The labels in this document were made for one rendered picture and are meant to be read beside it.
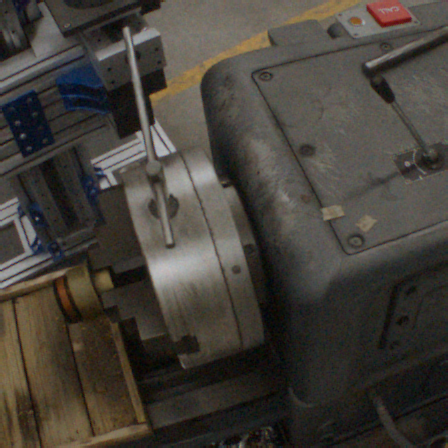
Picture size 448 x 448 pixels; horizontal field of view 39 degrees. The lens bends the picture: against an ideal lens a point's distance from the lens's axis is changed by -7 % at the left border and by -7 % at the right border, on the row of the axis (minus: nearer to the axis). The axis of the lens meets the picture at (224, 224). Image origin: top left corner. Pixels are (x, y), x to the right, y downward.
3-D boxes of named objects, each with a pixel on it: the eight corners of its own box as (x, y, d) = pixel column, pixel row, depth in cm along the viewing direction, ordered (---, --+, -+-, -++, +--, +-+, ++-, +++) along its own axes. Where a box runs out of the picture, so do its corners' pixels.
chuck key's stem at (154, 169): (176, 222, 90) (163, 172, 80) (160, 226, 89) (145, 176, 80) (173, 208, 91) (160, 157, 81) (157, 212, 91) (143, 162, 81)
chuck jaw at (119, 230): (162, 240, 102) (139, 166, 99) (165, 248, 98) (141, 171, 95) (94, 262, 101) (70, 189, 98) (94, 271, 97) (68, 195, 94)
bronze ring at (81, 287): (98, 240, 99) (45, 263, 98) (113, 292, 93) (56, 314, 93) (117, 271, 106) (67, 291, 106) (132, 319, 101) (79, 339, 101)
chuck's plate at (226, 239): (208, 214, 123) (189, 102, 96) (266, 369, 108) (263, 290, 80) (190, 220, 123) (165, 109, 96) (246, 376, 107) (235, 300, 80)
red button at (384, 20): (394, 6, 107) (395, -3, 105) (411, 25, 104) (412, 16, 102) (365, 12, 106) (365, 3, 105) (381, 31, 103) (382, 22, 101)
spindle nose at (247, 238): (231, 218, 116) (222, 144, 98) (273, 324, 106) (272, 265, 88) (215, 223, 116) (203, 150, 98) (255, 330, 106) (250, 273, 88)
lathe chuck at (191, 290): (190, 220, 123) (165, 109, 96) (246, 376, 107) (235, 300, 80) (142, 235, 122) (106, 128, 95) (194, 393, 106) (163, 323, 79)
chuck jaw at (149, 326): (171, 268, 97) (192, 330, 89) (178, 289, 100) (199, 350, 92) (99, 290, 96) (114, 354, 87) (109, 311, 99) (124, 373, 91)
